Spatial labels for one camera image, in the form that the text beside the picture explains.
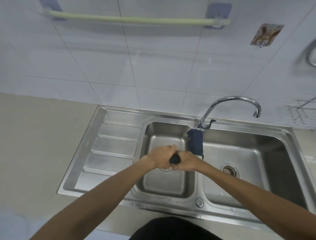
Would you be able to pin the person's left hand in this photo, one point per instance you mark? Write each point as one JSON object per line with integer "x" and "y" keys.
{"x": 160, "y": 157}

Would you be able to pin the person's right hand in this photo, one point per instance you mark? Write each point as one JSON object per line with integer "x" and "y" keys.
{"x": 187, "y": 162}

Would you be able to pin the person's right fingers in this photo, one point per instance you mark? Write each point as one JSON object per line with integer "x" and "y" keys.
{"x": 176, "y": 167}

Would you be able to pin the person's left fingers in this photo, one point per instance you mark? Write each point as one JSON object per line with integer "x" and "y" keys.
{"x": 171, "y": 148}

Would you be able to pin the small dark cloth wad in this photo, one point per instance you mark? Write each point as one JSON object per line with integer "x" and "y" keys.
{"x": 174, "y": 159}

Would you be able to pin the person's right forearm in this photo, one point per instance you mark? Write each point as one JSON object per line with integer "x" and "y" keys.
{"x": 256, "y": 197}

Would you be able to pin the person's left forearm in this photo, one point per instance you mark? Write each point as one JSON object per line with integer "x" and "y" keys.
{"x": 98, "y": 197}

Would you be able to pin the dark blue dishcloth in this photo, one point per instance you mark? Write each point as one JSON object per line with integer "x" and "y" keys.
{"x": 195, "y": 144}

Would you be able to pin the round sink overflow cap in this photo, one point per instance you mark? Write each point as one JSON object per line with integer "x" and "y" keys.
{"x": 199, "y": 202}

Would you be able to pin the stainless steel double sink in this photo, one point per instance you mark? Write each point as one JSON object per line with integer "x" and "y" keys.
{"x": 222, "y": 160}

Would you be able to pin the metal sink drain strainer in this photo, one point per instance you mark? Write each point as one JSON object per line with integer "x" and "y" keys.
{"x": 229, "y": 169}

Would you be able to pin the person's black clothing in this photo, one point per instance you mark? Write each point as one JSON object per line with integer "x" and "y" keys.
{"x": 172, "y": 230}

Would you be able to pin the chrome gooseneck faucet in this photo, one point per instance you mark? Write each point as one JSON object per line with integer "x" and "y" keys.
{"x": 229, "y": 108}

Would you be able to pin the pale green towel bar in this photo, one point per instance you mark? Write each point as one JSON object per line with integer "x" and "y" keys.
{"x": 138, "y": 19}

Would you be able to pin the round metal strainer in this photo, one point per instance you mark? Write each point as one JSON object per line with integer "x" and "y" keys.
{"x": 310, "y": 55}

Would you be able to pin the cartoon wall hook sticker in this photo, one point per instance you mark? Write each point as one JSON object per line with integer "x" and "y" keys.
{"x": 266, "y": 34}

